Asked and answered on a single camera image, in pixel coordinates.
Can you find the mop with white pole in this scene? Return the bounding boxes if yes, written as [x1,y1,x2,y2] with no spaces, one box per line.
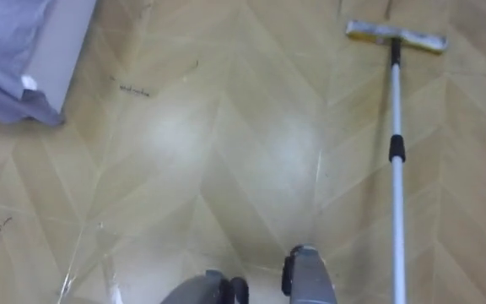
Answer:
[344,19,449,304]

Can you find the robot legs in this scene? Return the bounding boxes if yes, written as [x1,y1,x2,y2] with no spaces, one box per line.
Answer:
[159,244,339,304]

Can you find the grey bed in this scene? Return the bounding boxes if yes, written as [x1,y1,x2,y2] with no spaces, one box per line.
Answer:
[0,0,99,127]

